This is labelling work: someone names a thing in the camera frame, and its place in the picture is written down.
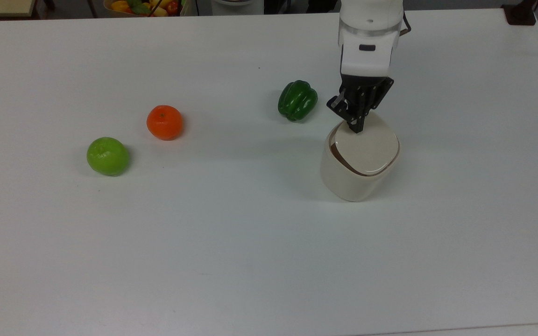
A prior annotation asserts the beige garbage bin lid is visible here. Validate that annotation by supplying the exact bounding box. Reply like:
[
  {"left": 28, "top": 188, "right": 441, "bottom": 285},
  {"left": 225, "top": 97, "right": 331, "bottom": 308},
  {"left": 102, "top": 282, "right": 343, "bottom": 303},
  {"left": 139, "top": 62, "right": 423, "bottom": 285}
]
[{"left": 334, "top": 111, "right": 400, "bottom": 176}]

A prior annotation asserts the wicker fruit basket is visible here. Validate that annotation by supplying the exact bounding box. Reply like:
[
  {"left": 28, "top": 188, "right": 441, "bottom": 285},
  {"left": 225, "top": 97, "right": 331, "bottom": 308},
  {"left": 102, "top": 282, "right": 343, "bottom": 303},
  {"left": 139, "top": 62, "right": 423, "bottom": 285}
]
[{"left": 103, "top": 0, "right": 186, "bottom": 18}]

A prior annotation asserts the wooden side table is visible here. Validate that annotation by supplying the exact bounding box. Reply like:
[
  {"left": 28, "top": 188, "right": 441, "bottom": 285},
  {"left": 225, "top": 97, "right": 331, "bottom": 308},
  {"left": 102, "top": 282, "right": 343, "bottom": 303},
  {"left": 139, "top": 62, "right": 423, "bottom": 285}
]
[{"left": 0, "top": 0, "right": 37, "bottom": 19}]

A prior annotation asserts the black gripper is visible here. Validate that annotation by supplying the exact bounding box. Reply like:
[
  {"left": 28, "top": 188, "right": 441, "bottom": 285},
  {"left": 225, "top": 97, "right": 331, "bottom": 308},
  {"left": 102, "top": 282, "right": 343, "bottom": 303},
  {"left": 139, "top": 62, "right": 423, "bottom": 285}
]
[{"left": 327, "top": 74, "right": 395, "bottom": 134}]

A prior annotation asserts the green apple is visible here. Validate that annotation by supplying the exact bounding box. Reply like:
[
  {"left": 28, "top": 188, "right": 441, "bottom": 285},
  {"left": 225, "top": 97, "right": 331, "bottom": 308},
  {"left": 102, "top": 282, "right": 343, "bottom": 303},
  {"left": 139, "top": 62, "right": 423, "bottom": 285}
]
[{"left": 86, "top": 137, "right": 131, "bottom": 177}]

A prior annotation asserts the dark table clamp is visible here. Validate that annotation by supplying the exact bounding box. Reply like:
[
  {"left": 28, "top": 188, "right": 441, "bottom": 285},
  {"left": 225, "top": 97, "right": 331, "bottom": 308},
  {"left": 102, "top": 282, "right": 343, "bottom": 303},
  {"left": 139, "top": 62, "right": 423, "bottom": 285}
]
[{"left": 502, "top": 0, "right": 538, "bottom": 26}]

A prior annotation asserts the orange mandarin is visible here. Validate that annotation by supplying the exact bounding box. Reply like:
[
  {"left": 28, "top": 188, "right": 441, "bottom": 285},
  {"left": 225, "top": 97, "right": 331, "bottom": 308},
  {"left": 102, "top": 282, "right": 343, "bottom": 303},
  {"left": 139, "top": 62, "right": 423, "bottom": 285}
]
[{"left": 146, "top": 105, "right": 184, "bottom": 141}]

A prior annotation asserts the green bell pepper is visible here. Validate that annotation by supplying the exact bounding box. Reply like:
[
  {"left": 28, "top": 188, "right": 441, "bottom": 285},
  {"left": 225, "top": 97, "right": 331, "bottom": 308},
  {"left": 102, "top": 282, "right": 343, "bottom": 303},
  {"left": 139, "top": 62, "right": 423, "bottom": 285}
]
[{"left": 277, "top": 80, "right": 319, "bottom": 122}]

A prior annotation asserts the beige garbage bin body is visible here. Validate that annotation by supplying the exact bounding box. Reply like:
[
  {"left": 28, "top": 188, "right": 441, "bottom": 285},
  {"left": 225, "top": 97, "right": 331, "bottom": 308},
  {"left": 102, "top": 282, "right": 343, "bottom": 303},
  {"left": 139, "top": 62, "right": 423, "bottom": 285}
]
[{"left": 320, "top": 119, "right": 401, "bottom": 202}]

